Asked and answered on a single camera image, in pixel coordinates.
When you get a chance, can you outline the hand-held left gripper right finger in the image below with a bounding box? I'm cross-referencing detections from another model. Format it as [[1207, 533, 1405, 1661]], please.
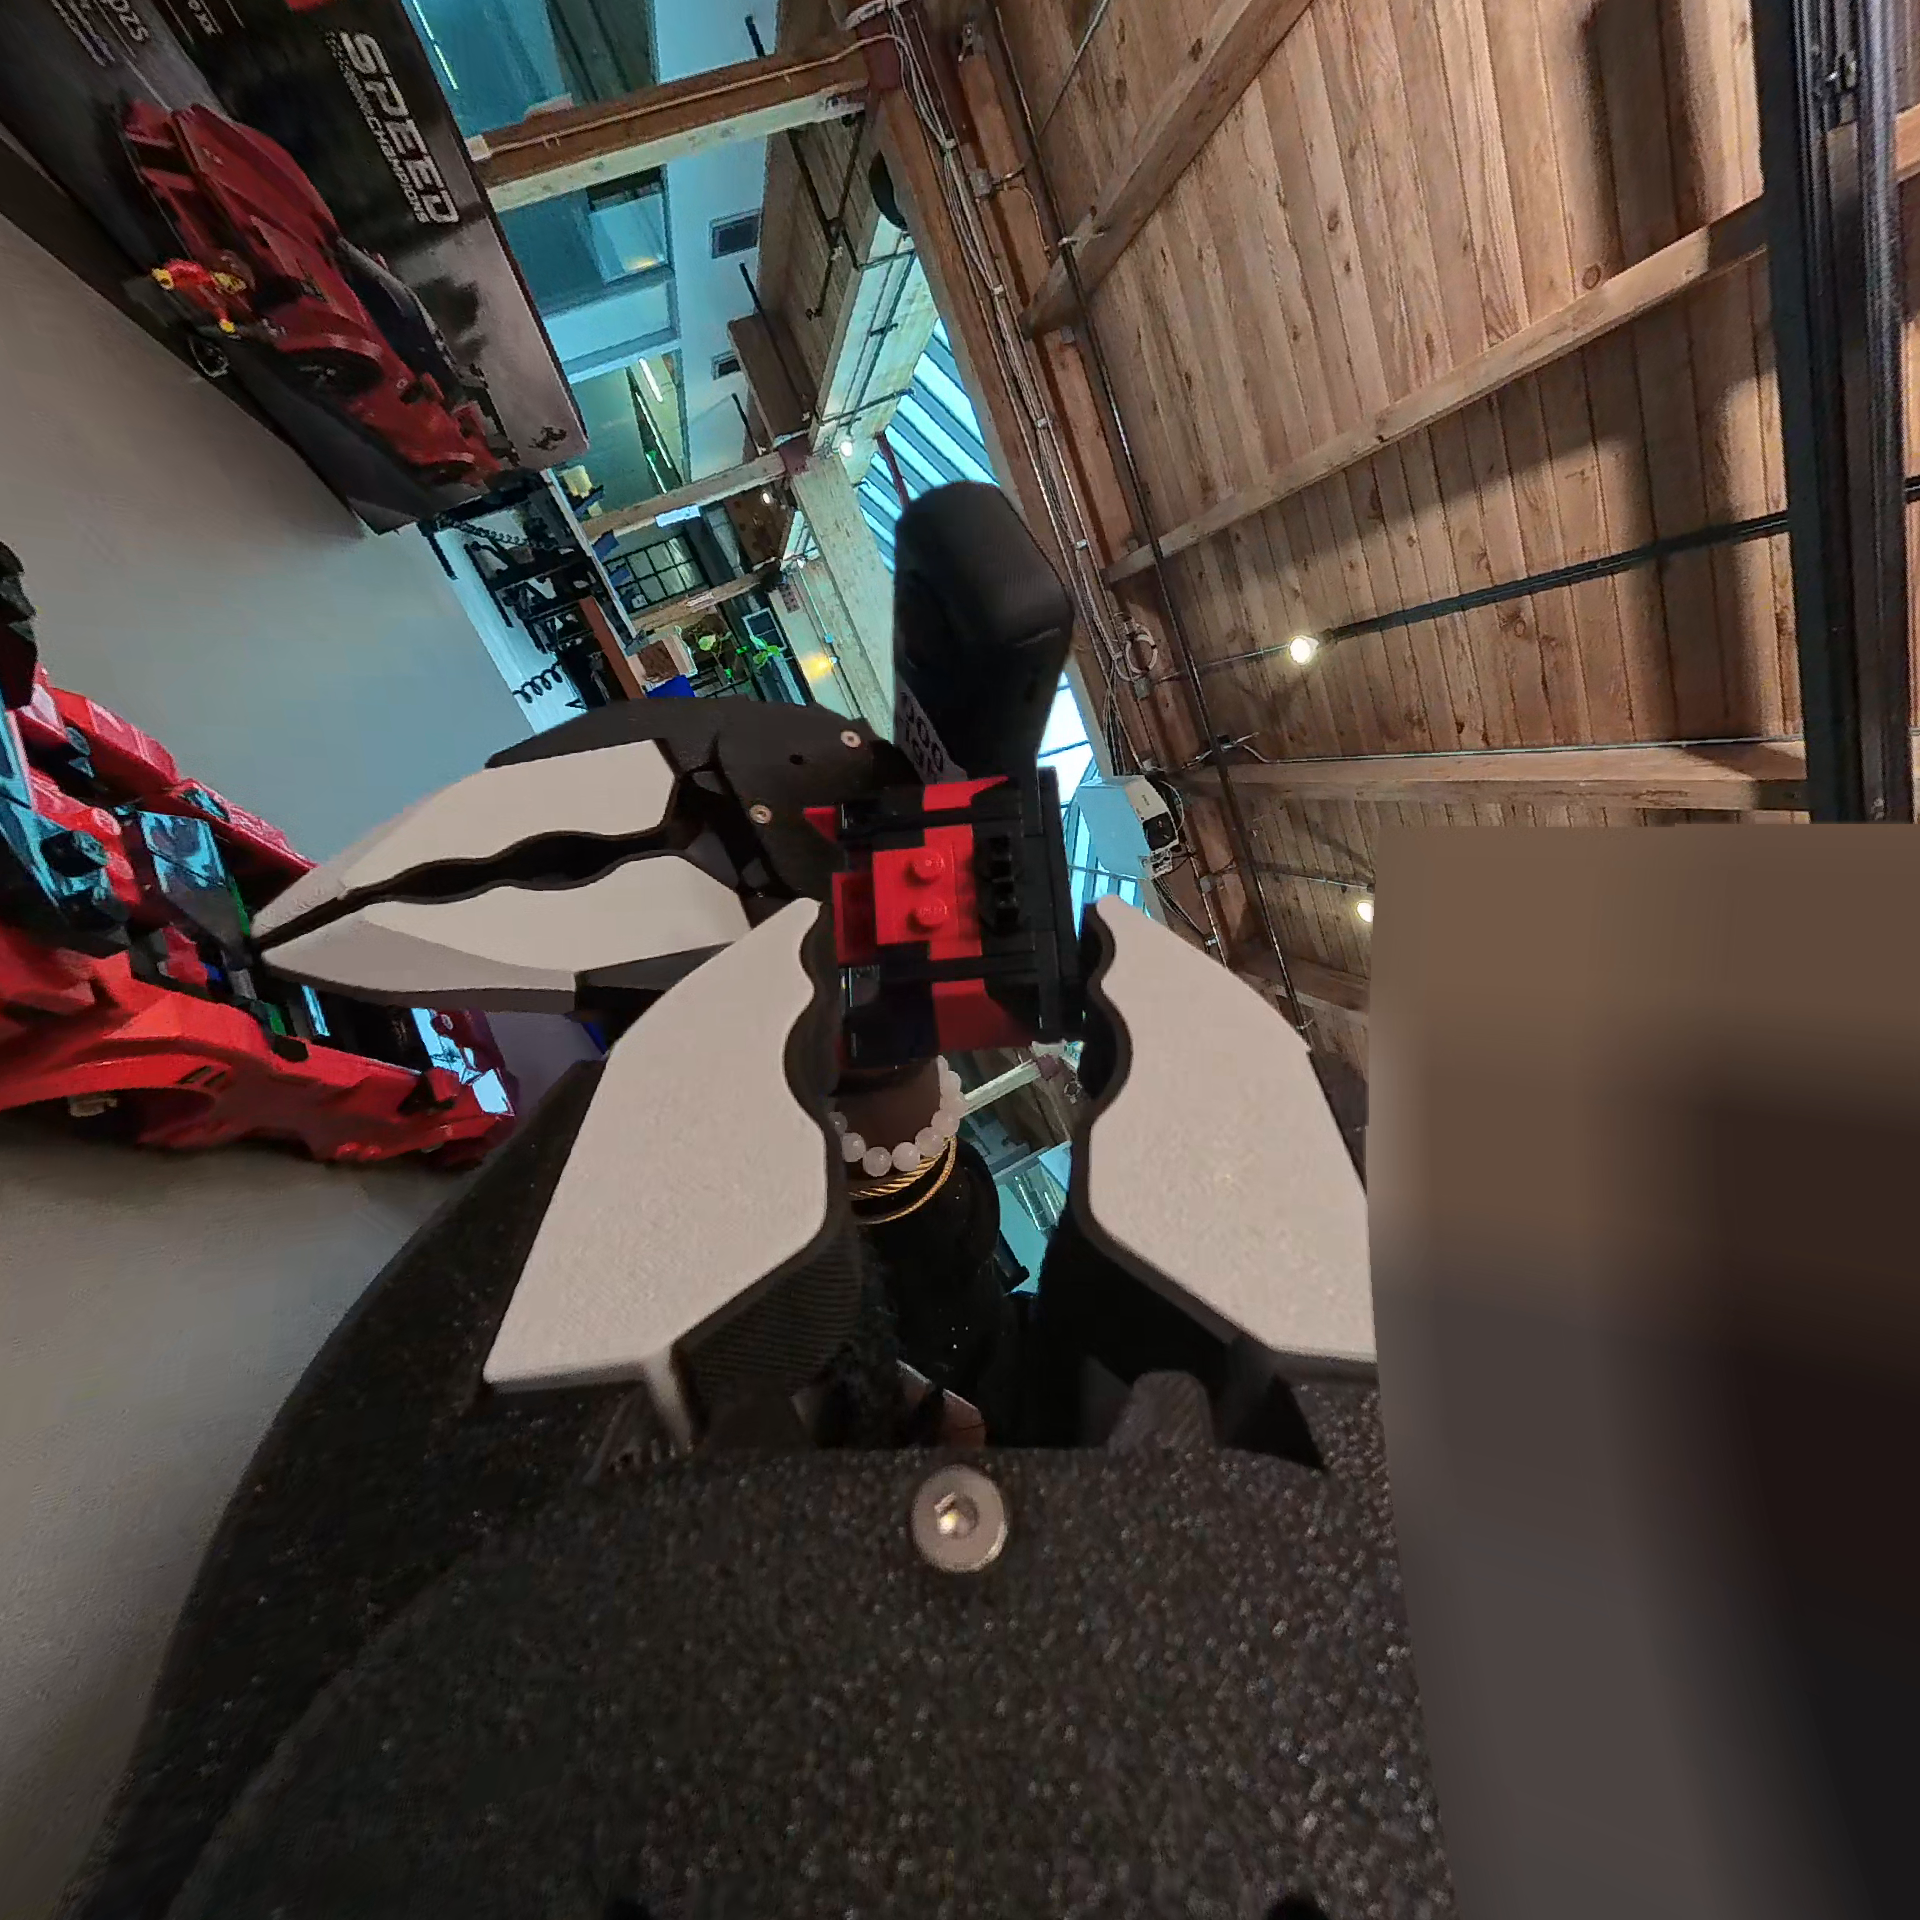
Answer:
[[1065, 895, 1378, 1383]]

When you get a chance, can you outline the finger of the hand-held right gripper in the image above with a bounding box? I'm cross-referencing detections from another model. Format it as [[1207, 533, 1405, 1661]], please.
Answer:
[[245, 737, 691, 950], [255, 855, 754, 1010]]

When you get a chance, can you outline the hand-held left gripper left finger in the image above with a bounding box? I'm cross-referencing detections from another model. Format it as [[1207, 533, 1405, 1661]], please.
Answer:
[[481, 901, 867, 1455]]

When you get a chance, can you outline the red black lego module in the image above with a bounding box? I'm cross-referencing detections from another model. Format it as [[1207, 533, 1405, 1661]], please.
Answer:
[[801, 768, 1093, 1055]]

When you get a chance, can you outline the red lego car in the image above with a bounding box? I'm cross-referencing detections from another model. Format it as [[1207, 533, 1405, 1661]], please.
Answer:
[[0, 540, 518, 1175]]

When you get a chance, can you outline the lego car box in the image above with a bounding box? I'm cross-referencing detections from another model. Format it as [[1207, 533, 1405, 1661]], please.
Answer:
[[0, 0, 592, 536]]

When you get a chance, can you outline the person's right hand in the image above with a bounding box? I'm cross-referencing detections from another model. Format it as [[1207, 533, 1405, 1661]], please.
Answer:
[[839, 1062, 950, 1150]]

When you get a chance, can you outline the brown braided band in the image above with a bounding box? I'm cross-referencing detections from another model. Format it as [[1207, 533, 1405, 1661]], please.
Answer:
[[843, 1136, 962, 1229]]

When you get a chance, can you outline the white bead bracelet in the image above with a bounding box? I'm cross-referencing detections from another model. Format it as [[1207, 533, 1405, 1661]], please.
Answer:
[[829, 1054, 971, 1181]]

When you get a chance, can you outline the white security camera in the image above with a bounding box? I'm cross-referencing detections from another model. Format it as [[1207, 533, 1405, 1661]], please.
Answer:
[[1112, 768, 1191, 882]]

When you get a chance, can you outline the black metal frame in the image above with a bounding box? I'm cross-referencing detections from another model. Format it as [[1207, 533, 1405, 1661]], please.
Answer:
[[1745, 0, 1920, 824]]

